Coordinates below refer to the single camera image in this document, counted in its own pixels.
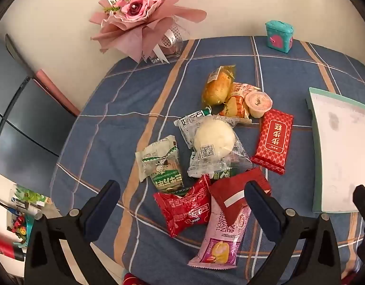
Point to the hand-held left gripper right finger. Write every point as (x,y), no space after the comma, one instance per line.
(264,213)

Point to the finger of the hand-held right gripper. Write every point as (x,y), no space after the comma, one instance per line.
(363,202)

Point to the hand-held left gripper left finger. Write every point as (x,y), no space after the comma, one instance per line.
(103,210)

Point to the dark red snack packet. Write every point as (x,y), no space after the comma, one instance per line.
(227,190)

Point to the pink snack packet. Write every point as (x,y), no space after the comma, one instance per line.
(221,237)

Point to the white tray with green rim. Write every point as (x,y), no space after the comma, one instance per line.
(340,154)

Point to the cream and green snack packet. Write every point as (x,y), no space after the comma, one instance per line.
(161,166)

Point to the red patterned snack packet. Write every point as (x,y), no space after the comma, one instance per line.
(273,141)

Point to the red crinkled snack packet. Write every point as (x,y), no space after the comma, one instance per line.
(182,210)

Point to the clear white bun packet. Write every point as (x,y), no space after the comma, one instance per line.
(213,139)

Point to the pink jelly cup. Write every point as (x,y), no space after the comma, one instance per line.
(258,102)

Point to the orange snack packet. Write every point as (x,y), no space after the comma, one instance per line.
(236,104)

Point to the yellow bread packet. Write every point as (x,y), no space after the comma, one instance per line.
(218,87)

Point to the green printed box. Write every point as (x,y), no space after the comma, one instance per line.
(30,196)

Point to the teal basket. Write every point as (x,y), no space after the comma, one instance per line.
(24,231)

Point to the blue plaid tablecloth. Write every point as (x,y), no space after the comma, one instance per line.
(126,109)

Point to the grey refrigerator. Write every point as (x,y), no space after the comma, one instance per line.
(22,118)

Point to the pink board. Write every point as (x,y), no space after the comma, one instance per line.
(56,92)

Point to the teal tin box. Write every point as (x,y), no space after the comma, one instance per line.
(277,38)

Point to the clear glass vase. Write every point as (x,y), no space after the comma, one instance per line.
(176,46)

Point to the pink flower bouquet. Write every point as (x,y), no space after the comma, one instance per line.
(134,9)

